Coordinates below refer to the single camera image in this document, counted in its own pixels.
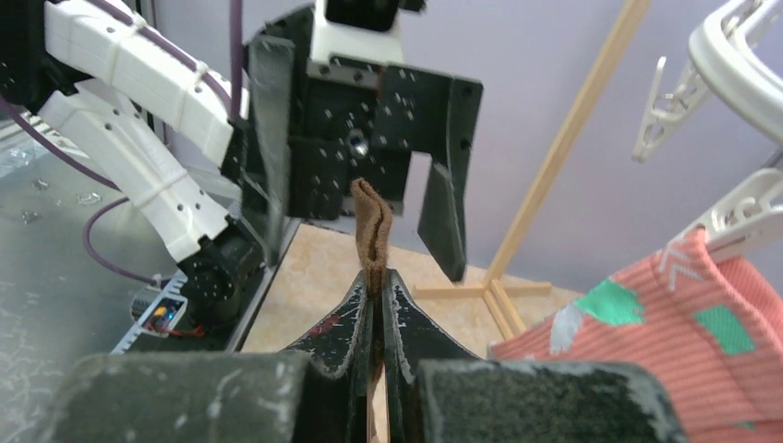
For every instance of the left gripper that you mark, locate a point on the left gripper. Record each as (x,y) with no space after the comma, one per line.
(312,129)

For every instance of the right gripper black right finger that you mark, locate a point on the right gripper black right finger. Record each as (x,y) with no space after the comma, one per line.
(438,391)

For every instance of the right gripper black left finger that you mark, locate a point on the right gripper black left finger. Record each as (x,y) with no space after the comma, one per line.
(314,390)

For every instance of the brown striped sock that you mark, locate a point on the brown striped sock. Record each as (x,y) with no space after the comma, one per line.
(373,220)

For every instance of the pink sock with teal spots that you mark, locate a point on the pink sock with teal spots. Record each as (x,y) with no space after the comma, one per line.
(710,333)

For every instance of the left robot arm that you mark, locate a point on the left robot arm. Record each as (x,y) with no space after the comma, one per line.
(164,128)

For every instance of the wooden clothes rack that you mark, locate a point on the wooden clothes rack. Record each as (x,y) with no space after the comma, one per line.
(496,294)

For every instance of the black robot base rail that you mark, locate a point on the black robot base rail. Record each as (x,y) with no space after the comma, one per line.
(78,265)

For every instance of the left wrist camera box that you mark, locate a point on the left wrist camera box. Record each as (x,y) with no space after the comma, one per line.
(367,31)

